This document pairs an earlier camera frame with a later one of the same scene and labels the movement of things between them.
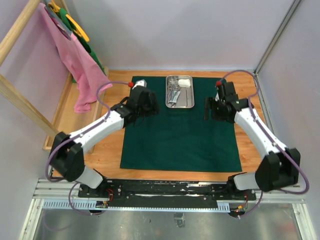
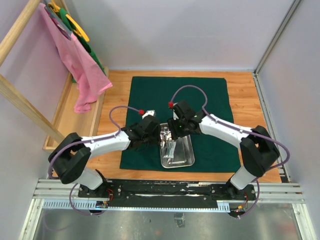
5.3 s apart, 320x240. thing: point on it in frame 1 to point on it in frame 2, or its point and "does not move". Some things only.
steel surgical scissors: (172, 84) to (165, 135)
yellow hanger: (82, 33) does not move
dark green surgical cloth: (179, 139) does not move
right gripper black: (209, 104) to (175, 133)
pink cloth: (91, 79) does not move
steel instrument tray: (179, 92) to (175, 153)
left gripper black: (154, 109) to (156, 138)
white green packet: (175, 98) to (171, 147)
